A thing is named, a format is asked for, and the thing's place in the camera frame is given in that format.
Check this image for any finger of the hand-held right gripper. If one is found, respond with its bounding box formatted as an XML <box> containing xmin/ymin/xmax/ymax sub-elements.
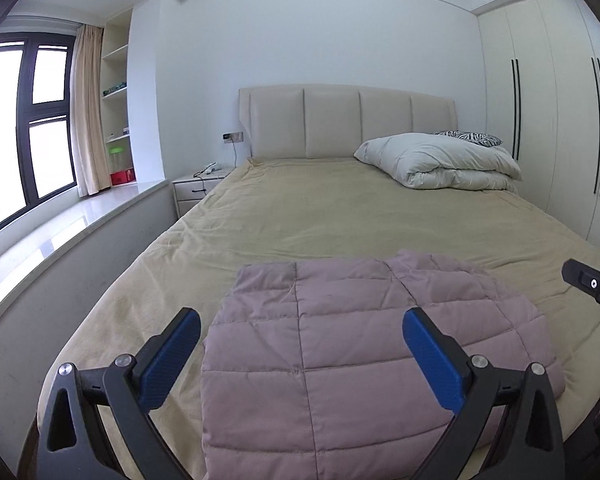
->
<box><xmin>562</xmin><ymin>258</ymin><xmax>600</xmax><ymax>319</ymax></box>

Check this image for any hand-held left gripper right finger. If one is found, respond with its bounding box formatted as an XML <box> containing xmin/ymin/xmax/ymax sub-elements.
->
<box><xmin>401</xmin><ymin>307</ymin><xmax>566</xmax><ymax>480</ymax></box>

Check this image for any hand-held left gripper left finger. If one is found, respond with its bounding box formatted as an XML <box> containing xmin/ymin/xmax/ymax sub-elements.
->
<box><xmin>35</xmin><ymin>306</ymin><xmax>202</xmax><ymax>480</ymax></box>

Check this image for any pink hooded down jacket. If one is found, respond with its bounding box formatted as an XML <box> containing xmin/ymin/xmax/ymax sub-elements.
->
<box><xmin>200</xmin><ymin>248</ymin><xmax>566</xmax><ymax>480</ymax></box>

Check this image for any white nightstand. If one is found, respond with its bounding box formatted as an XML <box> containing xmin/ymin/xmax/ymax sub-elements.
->
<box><xmin>172</xmin><ymin>165</ymin><xmax>236</xmax><ymax>220</ymax></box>

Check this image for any white window ledge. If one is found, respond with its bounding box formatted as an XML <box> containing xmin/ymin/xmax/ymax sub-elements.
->
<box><xmin>0</xmin><ymin>178</ymin><xmax>177</xmax><ymax>343</ymax></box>

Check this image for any bed with beige sheet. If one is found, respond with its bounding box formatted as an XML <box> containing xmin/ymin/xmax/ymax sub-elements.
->
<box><xmin>36</xmin><ymin>157</ymin><xmax>600</xmax><ymax>480</ymax></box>

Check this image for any cream wardrobe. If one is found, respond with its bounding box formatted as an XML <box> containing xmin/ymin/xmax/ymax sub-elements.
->
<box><xmin>477</xmin><ymin>0</ymin><xmax>600</xmax><ymax>257</ymax></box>

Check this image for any zebra print pillow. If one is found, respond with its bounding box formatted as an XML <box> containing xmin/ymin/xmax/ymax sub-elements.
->
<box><xmin>432</xmin><ymin>130</ymin><xmax>504</xmax><ymax>149</ymax></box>

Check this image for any white folded duvet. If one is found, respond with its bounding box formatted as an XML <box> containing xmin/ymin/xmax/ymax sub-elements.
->
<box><xmin>353</xmin><ymin>132</ymin><xmax>524</xmax><ymax>192</ymax></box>

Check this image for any beige curtain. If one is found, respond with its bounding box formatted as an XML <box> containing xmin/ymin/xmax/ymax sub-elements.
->
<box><xmin>69</xmin><ymin>23</ymin><xmax>112</xmax><ymax>199</ymax></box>

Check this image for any cream padded headboard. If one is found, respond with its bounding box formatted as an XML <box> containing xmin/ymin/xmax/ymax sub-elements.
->
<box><xmin>238</xmin><ymin>83</ymin><xmax>459</xmax><ymax>164</ymax></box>

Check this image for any black framed window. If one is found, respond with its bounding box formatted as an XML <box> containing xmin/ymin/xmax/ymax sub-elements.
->
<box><xmin>0</xmin><ymin>32</ymin><xmax>77</xmax><ymax>247</ymax></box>

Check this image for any white built-in shelf unit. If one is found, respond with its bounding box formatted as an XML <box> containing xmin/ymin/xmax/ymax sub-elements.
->
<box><xmin>100</xmin><ymin>9</ymin><xmax>136</xmax><ymax>189</ymax></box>

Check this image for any black charging cable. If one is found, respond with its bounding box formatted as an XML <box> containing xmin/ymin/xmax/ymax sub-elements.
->
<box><xmin>193</xmin><ymin>139</ymin><xmax>239</xmax><ymax>195</ymax></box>

